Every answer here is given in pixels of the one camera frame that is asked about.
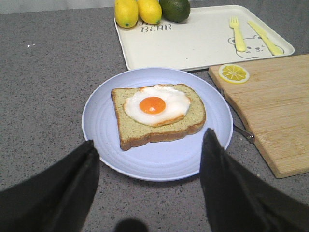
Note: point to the green lime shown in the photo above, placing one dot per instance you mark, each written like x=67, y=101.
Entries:
x=175, y=10

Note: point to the left yellow lemon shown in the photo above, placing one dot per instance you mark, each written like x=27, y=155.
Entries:
x=126, y=13

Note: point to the light blue round plate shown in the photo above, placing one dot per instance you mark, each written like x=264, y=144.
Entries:
x=162, y=161

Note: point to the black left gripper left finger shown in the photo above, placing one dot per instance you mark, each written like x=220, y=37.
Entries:
x=57, y=199

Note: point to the fried egg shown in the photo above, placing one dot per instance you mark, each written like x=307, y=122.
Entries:
x=157, y=105

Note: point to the yellow plastic fork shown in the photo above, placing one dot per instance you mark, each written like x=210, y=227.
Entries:
x=239, y=41

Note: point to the wooden cutting board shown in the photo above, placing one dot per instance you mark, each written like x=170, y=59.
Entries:
x=274, y=105

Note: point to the metal cutting board handle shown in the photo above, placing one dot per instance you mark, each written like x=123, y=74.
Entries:
x=248, y=135

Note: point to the lemon slice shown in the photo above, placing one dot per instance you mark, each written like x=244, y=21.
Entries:
x=233, y=73

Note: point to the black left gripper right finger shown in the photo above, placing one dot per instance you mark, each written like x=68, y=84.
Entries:
x=238, y=201

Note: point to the cream bear tray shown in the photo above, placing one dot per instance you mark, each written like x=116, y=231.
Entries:
x=203, y=40

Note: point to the right yellow lemon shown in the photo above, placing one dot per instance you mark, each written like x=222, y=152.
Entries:
x=150, y=11

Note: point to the yellow plastic knife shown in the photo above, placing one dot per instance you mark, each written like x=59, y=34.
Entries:
x=275, y=50

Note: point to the yellow lemon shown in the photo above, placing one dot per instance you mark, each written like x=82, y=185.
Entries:
x=126, y=13
x=150, y=11

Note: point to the bread slice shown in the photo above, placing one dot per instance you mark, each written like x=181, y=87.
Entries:
x=133, y=133

